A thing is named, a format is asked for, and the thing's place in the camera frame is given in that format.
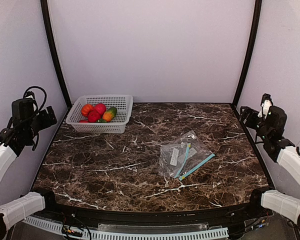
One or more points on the pink toy fruit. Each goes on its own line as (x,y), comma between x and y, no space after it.
(100,108)

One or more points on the black front frame rail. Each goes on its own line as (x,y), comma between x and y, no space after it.
(231,215)

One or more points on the clear zip bag blue zipper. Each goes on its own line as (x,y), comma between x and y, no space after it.
(197,155)

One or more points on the red toy pepper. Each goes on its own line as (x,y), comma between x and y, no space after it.
(83,121)

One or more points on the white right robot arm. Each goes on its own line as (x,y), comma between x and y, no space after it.
(269,124)

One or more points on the white slotted cable duct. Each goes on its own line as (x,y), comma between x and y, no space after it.
(116,232)

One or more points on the red toy apple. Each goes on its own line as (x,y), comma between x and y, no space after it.
(93,116)

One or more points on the left black frame post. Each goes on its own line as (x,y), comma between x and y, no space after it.
(53,52)

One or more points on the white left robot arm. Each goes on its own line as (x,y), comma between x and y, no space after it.
(27,120)

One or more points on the black frame post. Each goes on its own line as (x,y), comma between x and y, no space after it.
(249,51)
(53,52)

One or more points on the orange green toy mango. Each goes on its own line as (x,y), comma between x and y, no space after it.
(110,114)

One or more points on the clear zip bag yellow slider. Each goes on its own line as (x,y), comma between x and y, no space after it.
(173,158)

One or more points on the orange toy pumpkin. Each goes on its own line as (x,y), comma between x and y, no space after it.
(86,109)

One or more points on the green toy avocado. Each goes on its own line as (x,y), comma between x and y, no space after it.
(101,120)

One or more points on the right black frame post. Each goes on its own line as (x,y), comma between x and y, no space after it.
(249,51)

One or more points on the white perforated plastic basket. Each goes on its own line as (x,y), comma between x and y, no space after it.
(123,104)

